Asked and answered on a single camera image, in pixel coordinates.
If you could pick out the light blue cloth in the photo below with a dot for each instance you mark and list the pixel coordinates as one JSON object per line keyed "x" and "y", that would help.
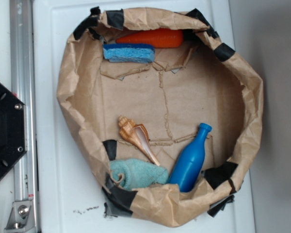
{"x": 135, "y": 173}

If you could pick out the tan conch seashell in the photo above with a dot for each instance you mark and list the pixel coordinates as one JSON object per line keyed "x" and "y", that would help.
{"x": 137, "y": 135}

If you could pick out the brown paper bag bin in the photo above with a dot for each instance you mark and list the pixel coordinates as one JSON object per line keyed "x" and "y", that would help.
{"x": 202, "y": 81}

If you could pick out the blue sponge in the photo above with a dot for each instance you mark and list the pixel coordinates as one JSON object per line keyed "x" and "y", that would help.
{"x": 136, "y": 53}

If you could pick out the blue plastic bottle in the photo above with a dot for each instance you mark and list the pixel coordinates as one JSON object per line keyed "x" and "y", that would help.
{"x": 190, "y": 161}

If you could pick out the orange plastic carrot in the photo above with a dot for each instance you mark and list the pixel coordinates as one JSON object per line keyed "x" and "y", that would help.
{"x": 159, "y": 38}

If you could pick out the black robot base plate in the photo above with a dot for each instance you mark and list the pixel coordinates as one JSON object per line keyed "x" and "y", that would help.
{"x": 12, "y": 130}

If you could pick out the aluminium extrusion rail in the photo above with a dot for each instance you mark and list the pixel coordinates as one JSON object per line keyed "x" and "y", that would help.
{"x": 22, "y": 80}

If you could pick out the metal corner bracket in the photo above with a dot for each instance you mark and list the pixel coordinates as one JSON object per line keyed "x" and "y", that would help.
{"x": 21, "y": 219}

